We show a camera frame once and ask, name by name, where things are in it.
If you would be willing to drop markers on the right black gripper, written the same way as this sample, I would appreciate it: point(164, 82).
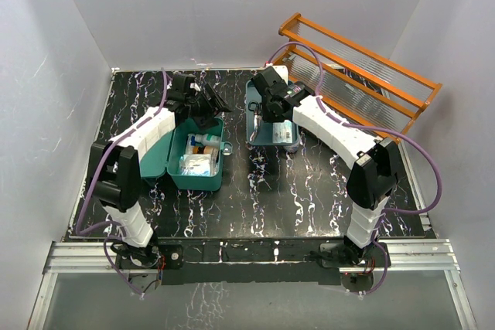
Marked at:
point(267, 117)

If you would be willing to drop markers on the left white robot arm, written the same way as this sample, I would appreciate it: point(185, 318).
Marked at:
point(113, 172)

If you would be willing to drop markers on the orange wooden shelf rack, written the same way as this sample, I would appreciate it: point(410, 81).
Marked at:
point(362, 85)

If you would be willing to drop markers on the blue white mask packet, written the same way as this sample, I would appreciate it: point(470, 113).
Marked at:
point(282, 132)

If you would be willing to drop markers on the orange cap medicine bottle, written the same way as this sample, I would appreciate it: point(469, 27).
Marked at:
point(204, 150)

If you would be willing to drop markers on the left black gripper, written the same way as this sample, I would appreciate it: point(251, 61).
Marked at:
point(213, 107)

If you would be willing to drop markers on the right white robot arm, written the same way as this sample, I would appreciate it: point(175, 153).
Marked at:
point(373, 164)

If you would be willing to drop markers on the white green medicine bottle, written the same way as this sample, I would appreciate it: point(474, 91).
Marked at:
point(204, 139)

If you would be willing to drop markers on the blue white bandage packet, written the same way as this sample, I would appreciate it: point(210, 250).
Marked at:
point(196, 165)

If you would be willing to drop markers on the black front base bar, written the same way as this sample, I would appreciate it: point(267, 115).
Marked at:
point(288, 260)

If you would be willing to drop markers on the green medicine kit box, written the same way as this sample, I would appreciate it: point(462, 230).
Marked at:
point(163, 158)

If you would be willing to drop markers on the clear round plastic jar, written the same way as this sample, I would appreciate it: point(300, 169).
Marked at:
point(292, 148)

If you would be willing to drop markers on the aluminium frame rail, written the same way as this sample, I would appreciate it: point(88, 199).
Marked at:
point(422, 289)

